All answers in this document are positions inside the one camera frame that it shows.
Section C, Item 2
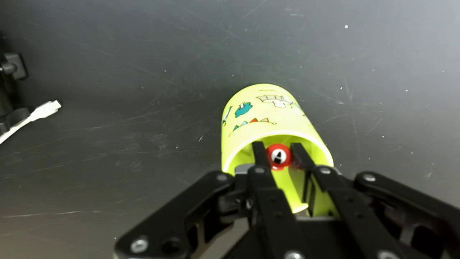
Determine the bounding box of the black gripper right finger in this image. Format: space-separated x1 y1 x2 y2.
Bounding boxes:
290 142 460 259

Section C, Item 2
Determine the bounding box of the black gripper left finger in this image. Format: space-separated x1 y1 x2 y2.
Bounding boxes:
113 141 307 259

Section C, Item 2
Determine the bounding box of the yellow-green printed cup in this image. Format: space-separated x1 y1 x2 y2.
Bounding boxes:
221 83 333 213

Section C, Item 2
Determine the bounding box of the black folded tripod rig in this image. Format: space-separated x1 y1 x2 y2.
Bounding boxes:
0 34 29 134

